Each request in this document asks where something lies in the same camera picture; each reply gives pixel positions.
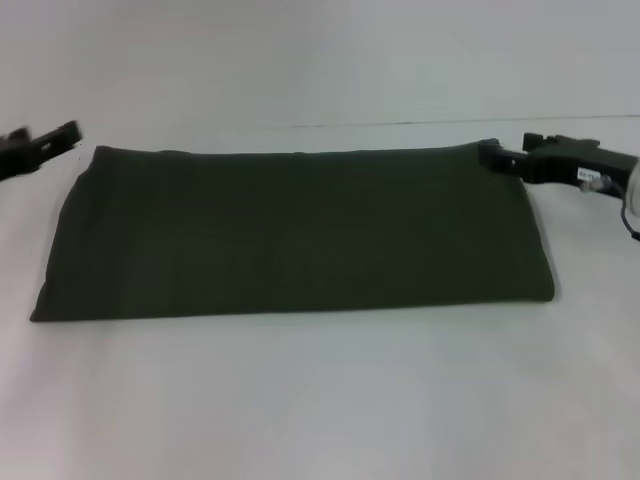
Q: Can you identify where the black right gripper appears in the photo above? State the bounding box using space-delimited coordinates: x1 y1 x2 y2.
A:
477 131 640 187

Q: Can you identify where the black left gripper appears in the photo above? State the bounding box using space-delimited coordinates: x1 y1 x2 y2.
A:
0 118 85 183

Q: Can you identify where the dark green FREE t-shirt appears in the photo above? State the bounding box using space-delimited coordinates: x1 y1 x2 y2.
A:
28 136 555 324

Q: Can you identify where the clear network plug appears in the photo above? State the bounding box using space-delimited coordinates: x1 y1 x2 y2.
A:
578 175 610 195

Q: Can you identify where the right gripper cable with plug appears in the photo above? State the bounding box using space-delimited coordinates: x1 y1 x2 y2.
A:
610 178 640 247

